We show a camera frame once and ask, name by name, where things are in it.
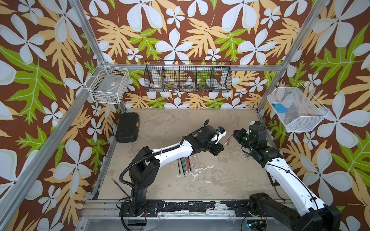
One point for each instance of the white wire basket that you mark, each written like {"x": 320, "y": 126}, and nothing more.
{"x": 107, "y": 84}

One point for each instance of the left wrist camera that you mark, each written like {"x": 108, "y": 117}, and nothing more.
{"x": 219, "y": 134}

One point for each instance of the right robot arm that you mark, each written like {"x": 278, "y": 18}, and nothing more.
{"x": 310, "y": 213}

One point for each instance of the black wire basket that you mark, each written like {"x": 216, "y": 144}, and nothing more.
{"x": 178, "y": 75}

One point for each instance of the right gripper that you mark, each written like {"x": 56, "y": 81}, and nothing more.
{"x": 242, "y": 132}

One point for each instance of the blue object in basket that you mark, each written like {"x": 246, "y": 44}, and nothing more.
{"x": 280, "y": 108}

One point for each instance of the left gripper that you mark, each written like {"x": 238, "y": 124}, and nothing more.
{"x": 216, "y": 149}

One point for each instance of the white mesh corner basket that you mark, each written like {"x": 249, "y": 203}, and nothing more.
{"x": 305, "y": 111}

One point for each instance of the bundle of coloured pencils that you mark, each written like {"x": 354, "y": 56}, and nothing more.
{"x": 184, "y": 166}

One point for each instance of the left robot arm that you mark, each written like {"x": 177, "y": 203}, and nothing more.
{"x": 143, "y": 169}

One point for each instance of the black plastic tool case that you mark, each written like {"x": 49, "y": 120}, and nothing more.
{"x": 128, "y": 128}

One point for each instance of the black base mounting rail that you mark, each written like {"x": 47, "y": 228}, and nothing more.
{"x": 152, "y": 208}

